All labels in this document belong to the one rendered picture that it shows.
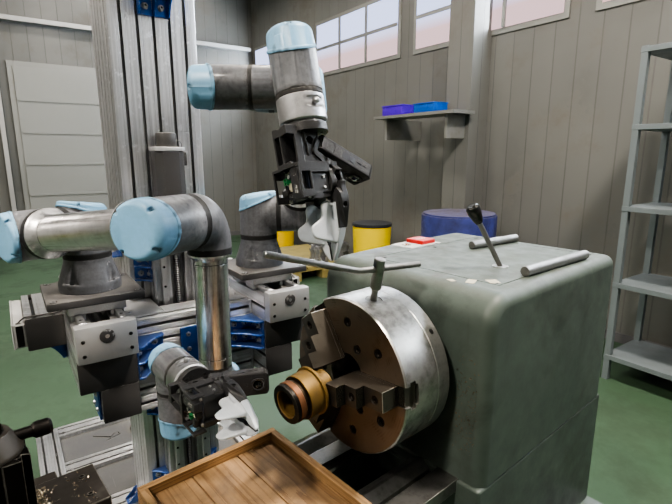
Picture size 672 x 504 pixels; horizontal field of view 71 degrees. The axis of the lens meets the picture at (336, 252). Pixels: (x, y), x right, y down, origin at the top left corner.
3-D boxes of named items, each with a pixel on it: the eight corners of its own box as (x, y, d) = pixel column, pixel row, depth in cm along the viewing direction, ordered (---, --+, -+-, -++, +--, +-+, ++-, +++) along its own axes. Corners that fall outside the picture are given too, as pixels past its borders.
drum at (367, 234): (398, 284, 558) (400, 223, 543) (368, 290, 532) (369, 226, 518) (373, 275, 596) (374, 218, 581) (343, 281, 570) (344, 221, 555)
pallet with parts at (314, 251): (361, 271, 616) (361, 242, 608) (295, 283, 561) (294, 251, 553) (305, 253, 727) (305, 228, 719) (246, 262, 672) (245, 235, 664)
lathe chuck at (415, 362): (322, 385, 116) (338, 267, 105) (421, 468, 94) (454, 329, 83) (293, 397, 110) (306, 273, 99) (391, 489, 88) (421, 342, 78)
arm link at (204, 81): (226, 65, 123) (181, 49, 76) (269, 65, 123) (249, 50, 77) (229, 111, 126) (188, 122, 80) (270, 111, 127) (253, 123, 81)
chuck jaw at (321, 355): (344, 358, 98) (323, 306, 101) (358, 352, 95) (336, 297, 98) (302, 374, 91) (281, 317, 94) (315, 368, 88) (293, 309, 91)
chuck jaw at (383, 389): (367, 362, 93) (415, 379, 84) (368, 386, 94) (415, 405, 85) (324, 379, 86) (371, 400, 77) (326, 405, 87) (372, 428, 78)
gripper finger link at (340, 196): (325, 230, 74) (316, 176, 74) (334, 229, 75) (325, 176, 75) (344, 226, 71) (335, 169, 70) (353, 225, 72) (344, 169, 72)
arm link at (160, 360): (182, 371, 105) (180, 335, 104) (204, 390, 97) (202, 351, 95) (146, 382, 100) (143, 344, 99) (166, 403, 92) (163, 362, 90)
